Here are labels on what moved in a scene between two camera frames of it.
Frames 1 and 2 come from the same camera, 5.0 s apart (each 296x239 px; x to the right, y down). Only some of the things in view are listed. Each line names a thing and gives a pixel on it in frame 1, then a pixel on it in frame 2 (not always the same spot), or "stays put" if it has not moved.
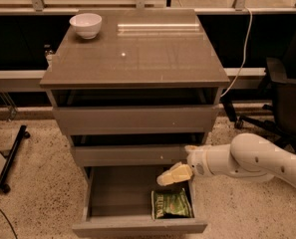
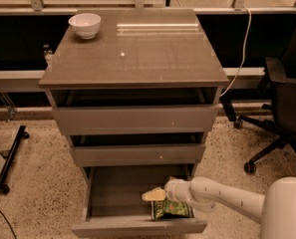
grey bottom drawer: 119,202 stays put
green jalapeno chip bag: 169,204 stays put
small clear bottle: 48,54 stays put
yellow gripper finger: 178,172 to 154,194
